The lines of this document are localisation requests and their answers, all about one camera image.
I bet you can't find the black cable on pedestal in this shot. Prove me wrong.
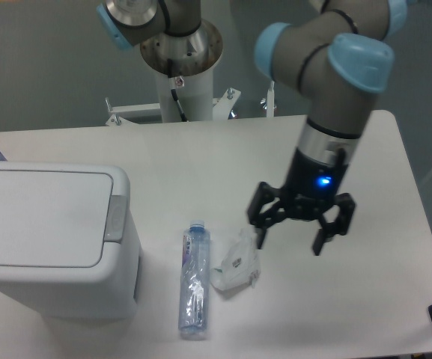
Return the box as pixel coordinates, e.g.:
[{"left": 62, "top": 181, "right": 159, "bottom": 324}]
[{"left": 166, "top": 58, "right": 189, "bottom": 123}]

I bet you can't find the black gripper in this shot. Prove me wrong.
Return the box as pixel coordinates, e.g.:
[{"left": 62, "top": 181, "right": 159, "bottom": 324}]
[{"left": 246, "top": 149, "right": 356, "bottom": 256}]

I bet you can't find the white plastic trash can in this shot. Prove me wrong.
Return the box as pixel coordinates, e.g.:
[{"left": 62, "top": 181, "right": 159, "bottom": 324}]
[{"left": 0, "top": 162, "right": 142, "bottom": 319}]

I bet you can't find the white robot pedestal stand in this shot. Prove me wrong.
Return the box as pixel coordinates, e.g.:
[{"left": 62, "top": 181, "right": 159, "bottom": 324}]
[{"left": 104, "top": 22, "right": 279, "bottom": 127}]

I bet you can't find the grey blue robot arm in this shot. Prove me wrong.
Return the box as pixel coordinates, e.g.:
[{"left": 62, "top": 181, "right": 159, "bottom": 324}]
[{"left": 97, "top": 1, "right": 407, "bottom": 254}]

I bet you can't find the white trash can lid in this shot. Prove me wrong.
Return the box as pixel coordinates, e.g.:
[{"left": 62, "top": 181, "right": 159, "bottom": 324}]
[{"left": 0, "top": 169, "right": 112, "bottom": 268}]

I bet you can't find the crumpled clear plastic bag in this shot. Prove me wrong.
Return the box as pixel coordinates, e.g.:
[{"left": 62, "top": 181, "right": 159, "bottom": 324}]
[{"left": 210, "top": 228, "right": 261, "bottom": 292}]

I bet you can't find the clear empty plastic bottle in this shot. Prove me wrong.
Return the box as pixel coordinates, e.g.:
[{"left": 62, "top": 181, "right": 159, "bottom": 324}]
[{"left": 178, "top": 220, "right": 210, "bottom": 339}]

